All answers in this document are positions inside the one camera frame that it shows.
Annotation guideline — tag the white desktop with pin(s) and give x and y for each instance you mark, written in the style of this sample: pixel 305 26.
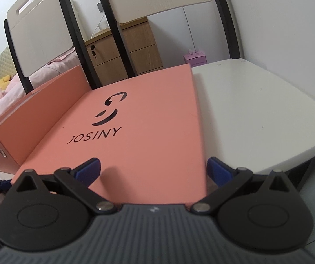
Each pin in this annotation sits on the white desktop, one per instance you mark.
pixel 256 101

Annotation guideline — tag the wooden drawer cabinet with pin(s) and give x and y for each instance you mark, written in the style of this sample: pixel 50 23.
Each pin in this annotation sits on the wooden drawer cabinet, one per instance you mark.
pixel 141 46

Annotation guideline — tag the orange cardboard box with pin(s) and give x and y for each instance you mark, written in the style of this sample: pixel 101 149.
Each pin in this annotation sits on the orange cardboard box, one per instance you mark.
pixel 36 121

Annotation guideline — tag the yellow plush toy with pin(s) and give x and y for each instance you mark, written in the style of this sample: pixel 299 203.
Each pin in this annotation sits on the yellow plush toy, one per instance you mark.
pixel 2 82

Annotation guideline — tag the small pink box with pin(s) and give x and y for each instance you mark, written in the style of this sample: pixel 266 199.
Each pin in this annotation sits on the small pink box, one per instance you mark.
pixel 195 57

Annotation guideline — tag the white wardrobe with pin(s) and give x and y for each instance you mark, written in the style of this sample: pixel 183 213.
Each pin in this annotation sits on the white wardrobe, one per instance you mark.
pixel 174 33

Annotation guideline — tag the orange box lid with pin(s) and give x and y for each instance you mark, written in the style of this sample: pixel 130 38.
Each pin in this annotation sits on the orange box lid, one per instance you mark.
pixel 146 115

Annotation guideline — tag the wall socket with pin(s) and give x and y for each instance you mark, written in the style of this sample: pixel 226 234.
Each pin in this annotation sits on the wall socket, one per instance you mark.
pixel 100 7

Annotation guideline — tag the pink bed sheet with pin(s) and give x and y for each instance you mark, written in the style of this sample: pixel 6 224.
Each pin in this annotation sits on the pink bed sheet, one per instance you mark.
pixel 53 73

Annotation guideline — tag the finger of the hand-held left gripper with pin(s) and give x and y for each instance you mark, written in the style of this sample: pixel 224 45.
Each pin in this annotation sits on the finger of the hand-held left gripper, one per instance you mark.
pixel 3 184

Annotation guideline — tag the white charger plug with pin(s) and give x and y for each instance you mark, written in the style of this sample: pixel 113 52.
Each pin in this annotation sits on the white charger plug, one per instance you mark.
pixel 103 26

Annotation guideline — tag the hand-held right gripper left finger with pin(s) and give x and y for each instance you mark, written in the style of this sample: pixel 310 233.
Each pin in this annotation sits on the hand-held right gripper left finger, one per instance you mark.
pixel 87 172

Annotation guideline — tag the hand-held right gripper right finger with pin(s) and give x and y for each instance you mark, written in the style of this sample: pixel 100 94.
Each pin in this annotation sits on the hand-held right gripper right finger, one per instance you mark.
pixel 217 172

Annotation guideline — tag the cabinet key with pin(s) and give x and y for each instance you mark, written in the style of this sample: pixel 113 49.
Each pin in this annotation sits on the cabinet key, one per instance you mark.
pixel 93 52

